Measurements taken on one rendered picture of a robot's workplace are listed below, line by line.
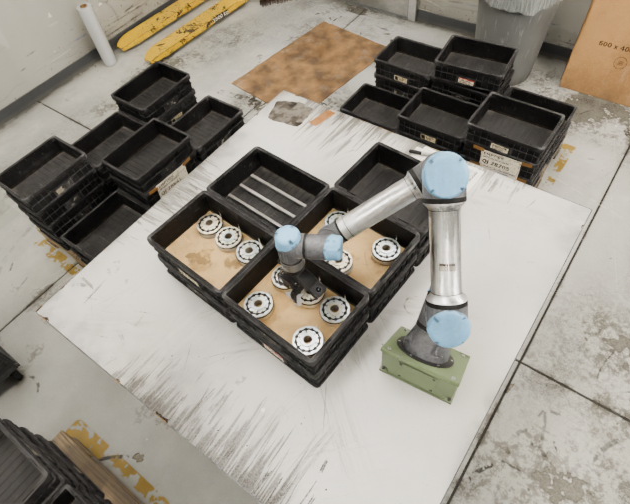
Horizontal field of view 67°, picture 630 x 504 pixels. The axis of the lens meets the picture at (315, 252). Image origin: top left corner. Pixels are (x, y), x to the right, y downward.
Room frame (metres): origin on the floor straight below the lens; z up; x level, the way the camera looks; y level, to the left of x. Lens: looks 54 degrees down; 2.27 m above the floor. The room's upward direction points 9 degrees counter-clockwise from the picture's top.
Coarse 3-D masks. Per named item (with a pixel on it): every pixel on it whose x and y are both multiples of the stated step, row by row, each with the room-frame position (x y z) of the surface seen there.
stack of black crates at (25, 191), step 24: (48, 144) 2.22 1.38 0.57; (24, 168) 2.09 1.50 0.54; (48, 168) 2.12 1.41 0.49; (72, 168) 1.99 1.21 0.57; (24, 192) 1.96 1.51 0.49; (48, 192) 1.88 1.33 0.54; (72, 192) 1.95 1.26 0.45; (96, 192) 2.02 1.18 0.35; (48, 216) 1.82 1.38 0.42; (72, 216) 1.89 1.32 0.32
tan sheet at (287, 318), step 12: (264, 288) 0.91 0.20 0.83; (276, 300) 0.85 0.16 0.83; (288, 300) 0.84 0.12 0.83; (276, 312) 0.80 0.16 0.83; (288, 312) 0.80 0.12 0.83; (300, 312) 0.79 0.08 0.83; (312, 312) 0.78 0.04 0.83; (276, 324) 0.76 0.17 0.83; (288, 324) 0.75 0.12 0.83; (300, 324) 0.74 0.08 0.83; (312, 324) 0.74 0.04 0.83; (324, 324) 0.73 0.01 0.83; (288, 336) 0.71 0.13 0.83; (324, 336) 0.69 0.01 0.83
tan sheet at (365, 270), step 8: (320, 224) 1.16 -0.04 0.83; (312, 232) 1.12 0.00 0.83; (368, 232) 1.08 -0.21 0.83; (352, 240) 1.06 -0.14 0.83; (360, 240) 1.05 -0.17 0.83; (368, 240) 1.05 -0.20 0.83; (344, 248) 1.03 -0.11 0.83; (352, 248) 1.02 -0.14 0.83; (360, 248) 1.02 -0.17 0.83; (368, 248) 1.01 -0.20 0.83; (352, 256) 0.99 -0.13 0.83; (360, 256) 0.98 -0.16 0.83; (368, 256) 0.97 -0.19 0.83; (360, 264) 0.95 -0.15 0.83; (368, 264) 0.94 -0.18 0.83; (376, 264) 0.94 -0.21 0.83; (352, 272) 0.92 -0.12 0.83; (360, 272) 0.91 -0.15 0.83; (368, 272) 0.91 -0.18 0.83; (376, 272) 0.90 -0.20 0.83; (384, 272) 0.90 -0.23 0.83; (360, 280) 0.88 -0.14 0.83; (368, 280) 0.87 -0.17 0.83; (376, 280) 0.87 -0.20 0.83
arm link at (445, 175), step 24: (432, 168) 0.85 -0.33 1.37; (456, 168) 0.83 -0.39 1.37; (432, 192) 0.81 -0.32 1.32; (456, 192) 0.79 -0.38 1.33; (432, 216) 0.79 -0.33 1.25; (456, 216) 0.77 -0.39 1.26; (432, 240) 0.75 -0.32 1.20; (456, 240) 0.73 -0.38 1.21; (432, 264) 0.70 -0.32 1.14; (456, 264) 0.68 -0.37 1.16; (432, 288) 0.66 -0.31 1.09; (456, 288) 0.64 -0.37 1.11; (432, 312) 0.60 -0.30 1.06; (456, 312) 0.58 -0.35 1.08; (432, 336) 0.54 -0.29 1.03; (456, 336) 0.53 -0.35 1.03
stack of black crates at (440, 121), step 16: (416, 96) 2.27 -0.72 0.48; (432, 96) 2.29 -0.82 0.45; (448, 96) 2.22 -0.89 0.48; (400, 112) 2.15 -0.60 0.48; (416, 112) 2.25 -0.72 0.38; (432, 112) 2.23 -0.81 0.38; (448, 112) 2.21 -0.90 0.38; (464, 112) 2.14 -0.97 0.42; (400, 128) 2.12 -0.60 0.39; (416, 128) 2.05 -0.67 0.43; (432, 128) 1.98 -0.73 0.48; (448, 128) 2.07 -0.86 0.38; (464, 128) 2.05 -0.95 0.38; (432, 144) 1.97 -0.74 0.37; (448, 144) 1.91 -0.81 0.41
